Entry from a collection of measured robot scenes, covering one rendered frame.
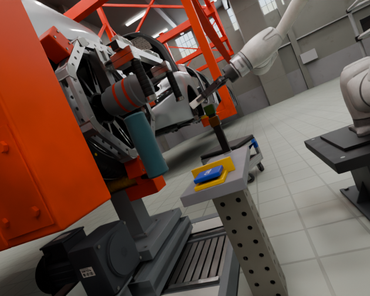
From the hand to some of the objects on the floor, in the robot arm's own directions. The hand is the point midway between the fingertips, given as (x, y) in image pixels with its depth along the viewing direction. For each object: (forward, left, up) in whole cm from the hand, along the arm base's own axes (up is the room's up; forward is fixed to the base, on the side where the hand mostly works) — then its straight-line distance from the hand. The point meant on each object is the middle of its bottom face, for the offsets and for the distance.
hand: (197, 101), depth 104 cm
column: (-9, +30, -70) cm, 76 cm away
